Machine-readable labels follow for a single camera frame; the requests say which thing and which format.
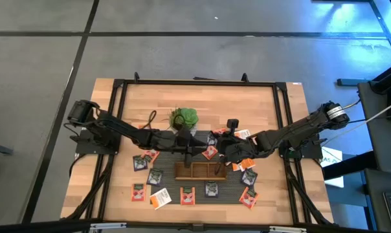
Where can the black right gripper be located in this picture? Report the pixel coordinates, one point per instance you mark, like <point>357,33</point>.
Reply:
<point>237,149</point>

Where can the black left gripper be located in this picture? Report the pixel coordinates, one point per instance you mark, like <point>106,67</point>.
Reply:
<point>185,144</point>

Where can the white orange Tazo tea packet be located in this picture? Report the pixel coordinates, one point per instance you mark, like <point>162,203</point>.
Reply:
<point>160,198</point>
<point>243,133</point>
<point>247,164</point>

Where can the wooden tea organizer tray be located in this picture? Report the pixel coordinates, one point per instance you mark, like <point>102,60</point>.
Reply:
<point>198,177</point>

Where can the potted green succulent plant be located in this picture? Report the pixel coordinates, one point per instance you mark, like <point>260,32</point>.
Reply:
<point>187,116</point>

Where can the grey woven placemat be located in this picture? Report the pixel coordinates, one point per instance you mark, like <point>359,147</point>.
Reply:
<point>199,191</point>

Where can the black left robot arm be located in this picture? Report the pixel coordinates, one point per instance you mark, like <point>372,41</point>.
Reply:
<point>130,131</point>

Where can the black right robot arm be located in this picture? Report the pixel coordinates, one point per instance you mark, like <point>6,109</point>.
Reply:
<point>296,129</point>

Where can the white paper sign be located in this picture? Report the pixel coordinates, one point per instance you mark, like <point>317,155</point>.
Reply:
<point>332,157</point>

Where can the black desk leg bar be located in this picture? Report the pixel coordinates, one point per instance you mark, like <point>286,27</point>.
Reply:
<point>351,166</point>

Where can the blue-grey metal bar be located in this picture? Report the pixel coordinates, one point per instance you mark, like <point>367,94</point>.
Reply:
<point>347,82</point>

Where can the dark grey desk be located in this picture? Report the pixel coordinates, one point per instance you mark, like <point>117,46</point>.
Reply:
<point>375,207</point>
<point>376,145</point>

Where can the black slanted beam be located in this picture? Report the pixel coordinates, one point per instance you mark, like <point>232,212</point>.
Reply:
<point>386,81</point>

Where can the black metal crossbar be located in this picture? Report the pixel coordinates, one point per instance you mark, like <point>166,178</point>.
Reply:
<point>37,229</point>

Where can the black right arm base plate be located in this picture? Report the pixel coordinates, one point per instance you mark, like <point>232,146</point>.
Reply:
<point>315,152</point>

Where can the silver metal bracket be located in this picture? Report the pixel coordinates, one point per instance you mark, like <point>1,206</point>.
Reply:
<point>108,226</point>
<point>287,229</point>

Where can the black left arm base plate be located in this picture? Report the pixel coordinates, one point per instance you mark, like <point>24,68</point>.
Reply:
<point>92,149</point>

